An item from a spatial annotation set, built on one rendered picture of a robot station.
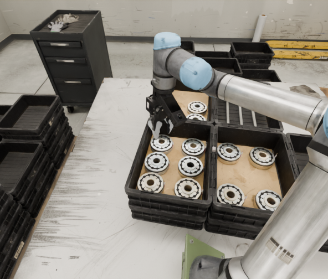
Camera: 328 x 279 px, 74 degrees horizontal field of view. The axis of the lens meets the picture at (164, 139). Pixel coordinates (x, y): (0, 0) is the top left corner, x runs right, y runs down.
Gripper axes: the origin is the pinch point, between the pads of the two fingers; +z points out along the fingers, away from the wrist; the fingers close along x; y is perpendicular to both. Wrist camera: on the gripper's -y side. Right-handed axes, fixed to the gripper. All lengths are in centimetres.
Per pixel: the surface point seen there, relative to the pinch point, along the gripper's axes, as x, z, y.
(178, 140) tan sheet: -14.7, 15.9, 6.5
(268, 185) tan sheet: -29.2, 14.6, -33.6
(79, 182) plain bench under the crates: 30.9, 32.7, 21.4
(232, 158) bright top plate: -25.1, 12.0, -16.8
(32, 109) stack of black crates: 36, 54, 126
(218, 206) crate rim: -0.3, 7.0, -31.0
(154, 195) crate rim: 14.2, 8.2, -16.1
